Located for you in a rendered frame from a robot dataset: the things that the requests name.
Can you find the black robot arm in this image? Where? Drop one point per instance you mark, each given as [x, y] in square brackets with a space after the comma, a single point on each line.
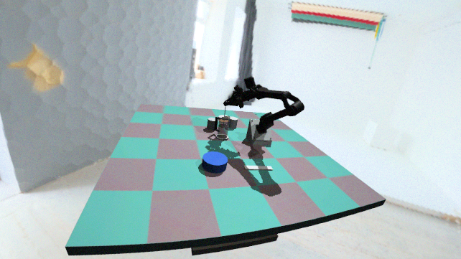
[259, 92]

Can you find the glass coffee press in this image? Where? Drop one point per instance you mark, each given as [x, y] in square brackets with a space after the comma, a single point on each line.
[222, 122]

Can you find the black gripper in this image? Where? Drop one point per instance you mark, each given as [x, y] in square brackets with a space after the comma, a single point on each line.
[236, 100]

